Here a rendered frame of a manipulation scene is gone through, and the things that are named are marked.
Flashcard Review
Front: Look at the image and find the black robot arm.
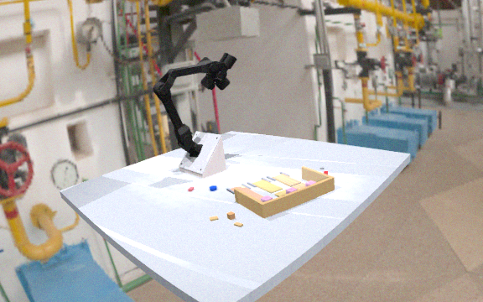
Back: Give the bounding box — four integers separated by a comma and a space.
153, 53, 236, 157

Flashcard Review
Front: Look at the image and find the small tan cube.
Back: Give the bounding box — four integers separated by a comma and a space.
226, 211, 236, 220

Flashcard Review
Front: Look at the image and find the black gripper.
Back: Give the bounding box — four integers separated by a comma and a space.
202, 57, 230, 90

